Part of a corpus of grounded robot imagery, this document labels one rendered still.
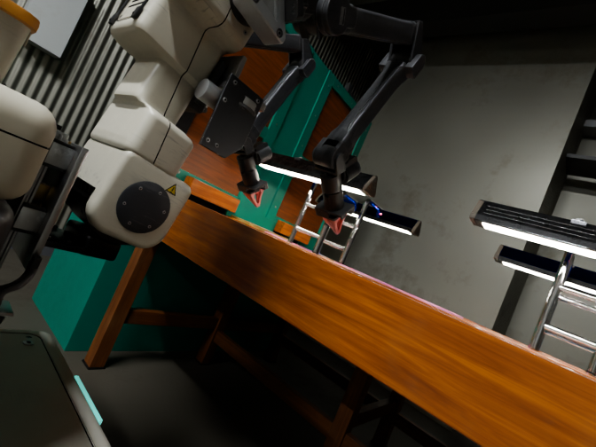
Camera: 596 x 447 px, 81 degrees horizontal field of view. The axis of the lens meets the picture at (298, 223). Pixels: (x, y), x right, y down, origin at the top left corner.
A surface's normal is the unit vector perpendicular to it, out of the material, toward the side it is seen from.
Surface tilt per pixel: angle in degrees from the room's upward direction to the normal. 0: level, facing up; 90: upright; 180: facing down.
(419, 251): 90
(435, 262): 90
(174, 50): 90
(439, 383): 90
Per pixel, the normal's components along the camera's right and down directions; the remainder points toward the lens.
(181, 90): 0.71, 0.27
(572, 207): -0.58, -0.29
